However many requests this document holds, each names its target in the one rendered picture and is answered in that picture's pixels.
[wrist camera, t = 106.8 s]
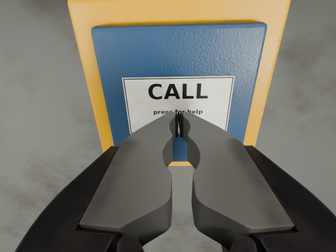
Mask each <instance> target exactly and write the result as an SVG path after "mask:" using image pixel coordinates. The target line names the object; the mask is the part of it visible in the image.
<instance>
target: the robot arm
mask: <svg viewBox="0 0 336 252"><path fill-rule="evenodd" d="M178 127H179V132H180V137H181V138H183V139H184V140H185V141H186V142H187V144H188V145H187V160H188V162H189V163H190V164H191V165H192V166H193V168H194V169H195V171H194V172H193V177H192V196H191V206H192V214H193V221H194V225H195V227H196V229H197V230H198V231H199V232H201V233H202V234H204V235H206V236H208V237H209V238H211V239H213V240H214V241H216V242H218V243H219V244H221V247H222V251H223V252H336V216H335V215H334V214H333V213H332V212H331V211H330V209H329V208H328V207H327V206H326V205H324V204H323V203H322V202H321V201H320V200H319V199H318V198H317V197H316V196H315V195H314V194H313V193H311V192H310V191H309V190H308V189H307V188H305V187H304V186H303V185H302V184H300V183H299V182H298V181H297V180H295V179H294V178H293V177H292V176H290V175H289V174H288V173H287V172H285V171H284V170H283V169H282V168H280V167H279V166H278V165H277V164H275V163H274V162H273V161H271V160H270V159H269V158H268V157H266V156H265V155H264V154H263V153H261V152H260V151H259V150H258V149H256V148H255V147H254V146H253V145H244V144H243V143H241V142H240V141H239V140H238V139H237V138H235V137H234V136H233V135H231V134H230V133H229V132H227V131H225V130H224V129H222V128H220V127H219V126H217V125H215V124H213V123H211V122H209V121H207V120H205V119H203V118H201V117H199V116H197V115H195V114H193V113H191V112H188V111H186V112H183V113H175V112H168V113H166V114H164V115H163V116H161V117H159V118H157V119H155V120H154V121H152V122H150V123H148V124H146V125H144V126H143V127H141V128H139V129H138V130H136V131H135V132H134V133H132V134H131V135H130V136H128V137H127V138H126V139H125V140H124V141H123V142H121V143H120V144H119V145H118V146H110V147H109V148H108V149H107V150H106V151H105V152H104V153H103V154H102V155H100V156H99V157H98V158H97V159H96V160H95V161H94V162H93V163H91V164H90V165H89V166H88V167H87V168H86V169H85V170H84V171H83V172H81V173H80V174H79V175H78V176H77V177H76V178H75V179H74V180H72V181H71V182H70V183H69V184H68V185H67V186H66V187H65V188H64V189H63V190H62V191H61V192H60V193H59V194H58V195H57V196H56V197H55V198H54V199H53V200H52V201H51V202H50V203H49V204H48V205H47V206H46V208H45V209H44V210H43V211H42V212H41V214H40V215H39V216H38V217H37V219H36V220H35V221H34V223H33V224H32V225H31V227H30V228H29V230H28V231H27V233H26V234H25V236H24V237H23V239H22V240H21V242H20V243H19V245H18V247H17V248H16V250H15V252H145V251H144V249H143V246H144V245H145V244H147V243H148V242H150V241H152V240H153V239H155V238H157V237H158V236H160V235H162V234H163V233H165V232H166V231H167V230H168V229H169V228H170V226H171V224H172V205H173V198H172V174H171V172H170V171H169V169H168V168H167V167H168V166H169V165H170V163H171V162H172V161H173V141H174V140H175V138H178Z"/></svg>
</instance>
